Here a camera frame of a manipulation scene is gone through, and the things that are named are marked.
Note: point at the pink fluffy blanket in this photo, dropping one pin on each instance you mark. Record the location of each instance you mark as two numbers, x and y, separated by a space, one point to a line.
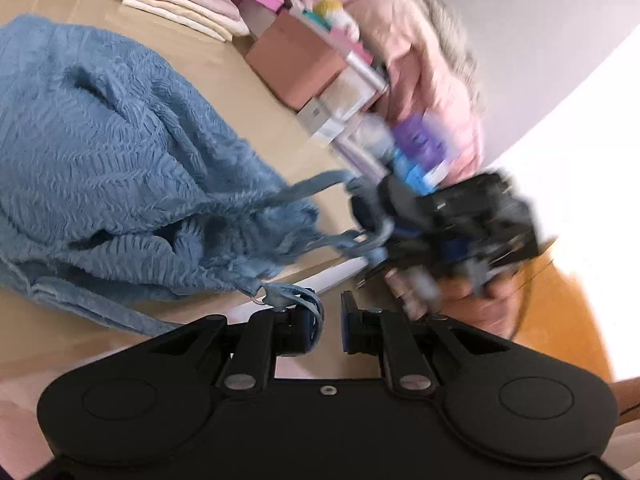
430 65

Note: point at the person's right hand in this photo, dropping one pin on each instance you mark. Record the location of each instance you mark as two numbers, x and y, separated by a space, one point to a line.
480 305

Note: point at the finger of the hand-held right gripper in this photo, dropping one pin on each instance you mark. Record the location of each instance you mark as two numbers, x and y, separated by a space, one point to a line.
365 210

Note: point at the purple packet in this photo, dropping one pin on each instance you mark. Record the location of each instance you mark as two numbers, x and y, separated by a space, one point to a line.
420 140

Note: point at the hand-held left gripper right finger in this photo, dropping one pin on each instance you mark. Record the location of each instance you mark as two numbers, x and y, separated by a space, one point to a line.
350 327

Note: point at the small white carton box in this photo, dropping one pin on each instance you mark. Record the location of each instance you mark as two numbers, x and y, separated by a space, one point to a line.
320 121

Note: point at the blue textured garment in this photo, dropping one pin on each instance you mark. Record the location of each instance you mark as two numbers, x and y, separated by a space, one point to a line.
115 160

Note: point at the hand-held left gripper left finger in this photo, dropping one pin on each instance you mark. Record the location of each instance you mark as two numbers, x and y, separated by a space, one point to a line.
296 331

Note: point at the blue packet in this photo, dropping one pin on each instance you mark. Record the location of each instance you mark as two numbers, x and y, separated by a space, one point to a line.
412 172

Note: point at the stack of folded clothes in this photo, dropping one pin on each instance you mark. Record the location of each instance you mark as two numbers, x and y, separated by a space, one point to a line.
175 2

